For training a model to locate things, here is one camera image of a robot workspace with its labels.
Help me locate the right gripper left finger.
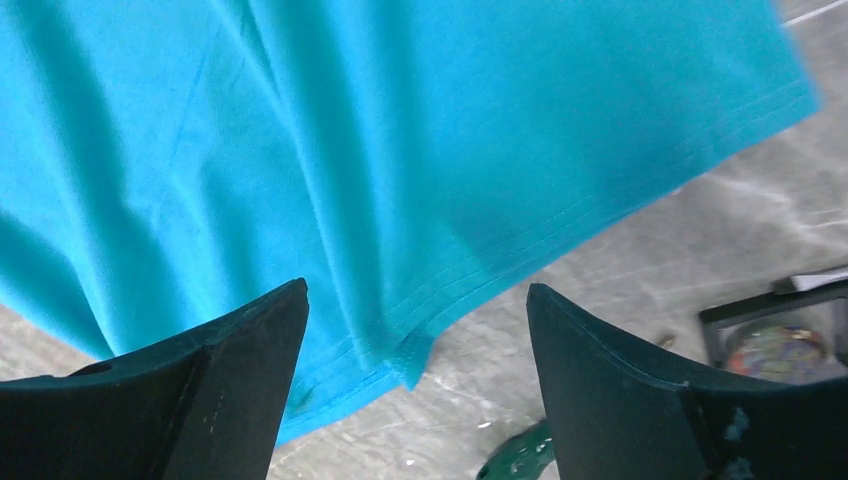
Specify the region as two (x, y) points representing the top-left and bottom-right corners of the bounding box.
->
(1, 279), (309, 479)

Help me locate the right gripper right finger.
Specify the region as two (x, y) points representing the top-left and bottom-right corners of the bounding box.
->
(526, 283), (847, 479)

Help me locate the round brooch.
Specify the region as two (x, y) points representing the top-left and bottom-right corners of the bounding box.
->
(722, 322), (828, 384)

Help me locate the teal t-shirt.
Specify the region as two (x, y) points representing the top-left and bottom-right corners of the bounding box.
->
(1, 1), (818, 443)

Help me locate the green handled screwdriver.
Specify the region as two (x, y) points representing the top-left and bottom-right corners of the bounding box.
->
(476, 419), (555, 480)

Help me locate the black rectangular frame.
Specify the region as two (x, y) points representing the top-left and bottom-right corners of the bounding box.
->
(698, 266), (847, 380)

